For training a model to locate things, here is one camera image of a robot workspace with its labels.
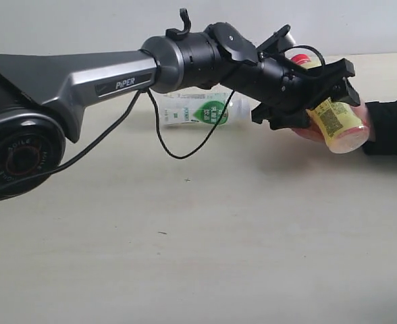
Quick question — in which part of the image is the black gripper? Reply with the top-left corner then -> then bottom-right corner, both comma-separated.
230,24 -> 360,130

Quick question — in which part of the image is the black sleeved forearm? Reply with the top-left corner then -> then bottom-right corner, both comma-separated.
362,100 -> 397,156

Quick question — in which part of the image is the black cable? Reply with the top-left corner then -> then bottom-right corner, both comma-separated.
0,8 -> 327,203

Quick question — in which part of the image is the yellow juice bottle red cap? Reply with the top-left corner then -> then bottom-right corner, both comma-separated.
289,53 -> 370,155

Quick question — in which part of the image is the open receiving human hand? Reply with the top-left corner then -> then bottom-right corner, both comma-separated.
291,99 -> 377,144

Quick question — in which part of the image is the white green yogurt drink bottle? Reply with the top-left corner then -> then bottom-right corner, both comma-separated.
157,91 -> 251,126

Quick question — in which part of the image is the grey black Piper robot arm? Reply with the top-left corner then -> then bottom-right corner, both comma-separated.
0,22 -> 360,201

